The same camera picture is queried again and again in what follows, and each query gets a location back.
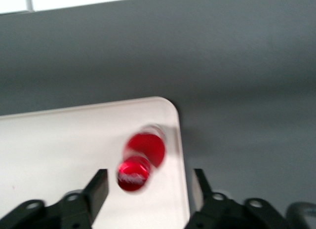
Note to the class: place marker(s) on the beige rectangular tray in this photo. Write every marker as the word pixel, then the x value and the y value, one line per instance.
pixel 61 152

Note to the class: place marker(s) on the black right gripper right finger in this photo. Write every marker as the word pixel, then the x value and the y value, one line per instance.
pixel 222 211

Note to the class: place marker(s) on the red coke bottle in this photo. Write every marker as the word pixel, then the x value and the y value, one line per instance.
pixel 145 150

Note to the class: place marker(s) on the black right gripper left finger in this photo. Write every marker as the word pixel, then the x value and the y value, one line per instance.
pixel 81 206

